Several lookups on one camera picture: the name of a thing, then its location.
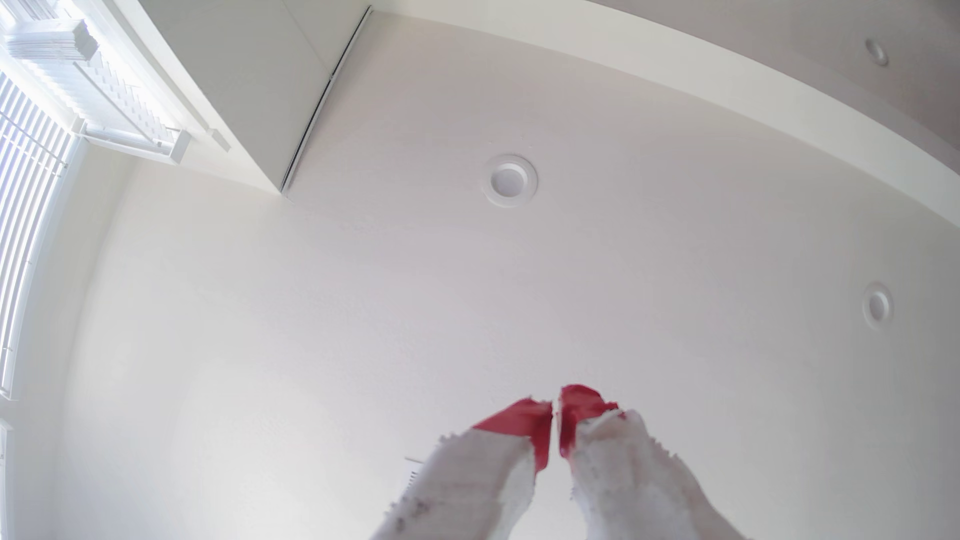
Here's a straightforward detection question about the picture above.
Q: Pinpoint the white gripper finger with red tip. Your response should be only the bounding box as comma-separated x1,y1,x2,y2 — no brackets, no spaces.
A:
371,397,555,540
558,384,751,540

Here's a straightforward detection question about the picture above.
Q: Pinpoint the round recessed ceiling light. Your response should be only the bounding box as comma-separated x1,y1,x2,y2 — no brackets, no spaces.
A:
480,153,540,209
861,281,895,332

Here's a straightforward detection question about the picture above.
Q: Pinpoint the white window blind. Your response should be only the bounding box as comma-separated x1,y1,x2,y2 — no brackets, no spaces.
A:
0,69,85,400
0,0,193,165

